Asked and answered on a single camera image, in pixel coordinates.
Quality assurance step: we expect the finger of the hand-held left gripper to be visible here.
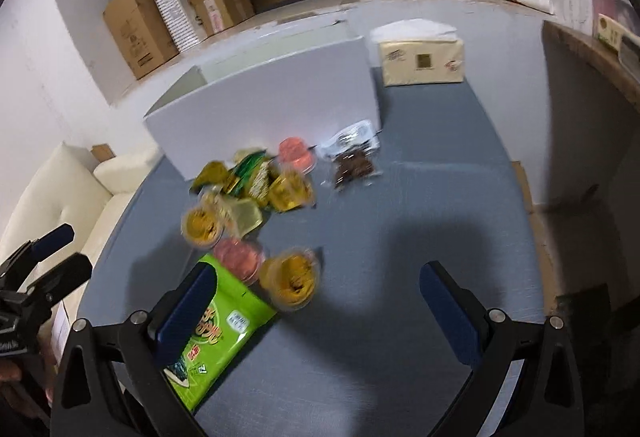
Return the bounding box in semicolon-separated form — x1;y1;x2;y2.
27;253;94;313
0;223;76;285

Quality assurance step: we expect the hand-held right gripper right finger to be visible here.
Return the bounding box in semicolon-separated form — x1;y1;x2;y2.
419;261;586;437

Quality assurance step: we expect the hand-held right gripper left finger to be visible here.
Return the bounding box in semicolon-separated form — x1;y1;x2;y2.
50;262;221;437

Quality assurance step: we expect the green seaweed snack packet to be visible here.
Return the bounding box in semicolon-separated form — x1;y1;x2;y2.
162;253;277;413

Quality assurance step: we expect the green striped small snack packet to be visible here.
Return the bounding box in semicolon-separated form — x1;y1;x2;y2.
227;148;274;199

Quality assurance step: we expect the white storage box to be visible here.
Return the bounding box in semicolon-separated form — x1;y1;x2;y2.
143;20;382;182

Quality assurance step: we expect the cream sofa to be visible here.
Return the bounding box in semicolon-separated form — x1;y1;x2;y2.
0;141;162;318

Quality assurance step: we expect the pink jelly cup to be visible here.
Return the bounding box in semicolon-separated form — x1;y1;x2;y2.
278;137;317;174
214;238;267;285

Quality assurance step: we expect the yellow jelly cup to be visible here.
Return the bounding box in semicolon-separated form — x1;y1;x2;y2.
181;204;226;250
259;247;321;313

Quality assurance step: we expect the clear pale jelly cup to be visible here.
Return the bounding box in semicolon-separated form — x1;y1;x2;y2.
220;197;264;236

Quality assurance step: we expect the olive small snack packet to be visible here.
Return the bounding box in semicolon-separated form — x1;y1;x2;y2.
190;160;232;195

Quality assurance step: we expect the yellow small snack packet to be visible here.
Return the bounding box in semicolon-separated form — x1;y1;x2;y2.
270;167;316;213

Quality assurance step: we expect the clear brown snack packet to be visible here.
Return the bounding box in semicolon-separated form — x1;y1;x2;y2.
318;120;383;192

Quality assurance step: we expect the tall cardboard box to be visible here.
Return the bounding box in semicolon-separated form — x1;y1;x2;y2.
102;0;180;80

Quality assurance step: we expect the beige tissue pack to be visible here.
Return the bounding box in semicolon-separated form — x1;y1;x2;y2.
370;18;465;88

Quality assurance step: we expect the patterned paper bag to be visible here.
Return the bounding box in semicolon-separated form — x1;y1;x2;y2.
145;0;201;53

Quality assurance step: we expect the open cardboard box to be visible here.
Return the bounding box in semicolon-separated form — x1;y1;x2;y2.
189;0;256;37

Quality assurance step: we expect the round wooden table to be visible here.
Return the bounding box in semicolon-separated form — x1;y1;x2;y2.
542;20;640;105

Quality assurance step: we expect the green and white box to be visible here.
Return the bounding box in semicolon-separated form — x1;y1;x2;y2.
592;13;624;53

